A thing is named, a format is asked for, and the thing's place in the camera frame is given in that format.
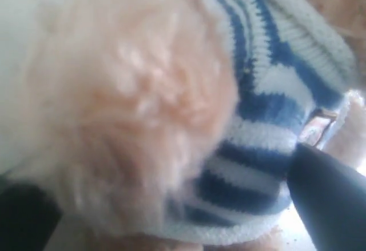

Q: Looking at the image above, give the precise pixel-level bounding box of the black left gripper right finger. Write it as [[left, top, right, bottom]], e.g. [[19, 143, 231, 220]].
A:
[[287, 144, 365, 250]]

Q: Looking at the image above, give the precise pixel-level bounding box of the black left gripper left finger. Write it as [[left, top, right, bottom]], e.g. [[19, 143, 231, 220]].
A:
[[1, 184, 62, 251]]

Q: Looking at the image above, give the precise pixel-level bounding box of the beige teddy bear striped sweater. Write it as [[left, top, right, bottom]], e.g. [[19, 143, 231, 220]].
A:
[[1, 0, 365, 250]]

